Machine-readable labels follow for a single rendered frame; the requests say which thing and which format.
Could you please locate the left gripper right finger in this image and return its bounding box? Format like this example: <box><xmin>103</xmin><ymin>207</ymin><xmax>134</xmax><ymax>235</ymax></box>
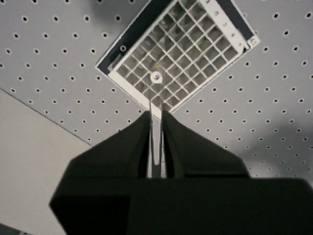
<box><xmin>162</xmin><ymin>111</ymin><xmax>251</xmax><ymax>178</ymax></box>

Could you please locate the white grid rack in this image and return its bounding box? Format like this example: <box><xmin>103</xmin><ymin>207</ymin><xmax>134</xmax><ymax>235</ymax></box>
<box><xmin>109</xmin><ymin>0</ymin><xmax>248</xmax><ymax>119</ymax></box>

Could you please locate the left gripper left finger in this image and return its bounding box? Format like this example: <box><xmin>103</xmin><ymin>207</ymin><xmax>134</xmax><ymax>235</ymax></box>
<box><xmin>60</xmin><ymin>111</ymin><xmax>150</xmax><ymax>180</ymax></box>

